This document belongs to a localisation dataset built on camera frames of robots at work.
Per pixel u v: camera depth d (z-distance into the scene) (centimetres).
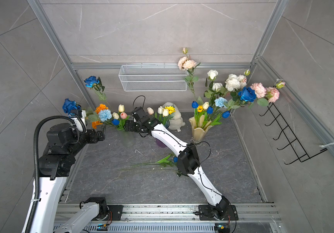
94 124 70
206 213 73
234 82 71
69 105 63
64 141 45
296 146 61
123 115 76
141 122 70
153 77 101
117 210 73
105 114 71
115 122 78
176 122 102
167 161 90
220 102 72
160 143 96
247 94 59
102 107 75
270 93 65
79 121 50
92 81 71
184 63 78
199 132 84
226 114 73
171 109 83
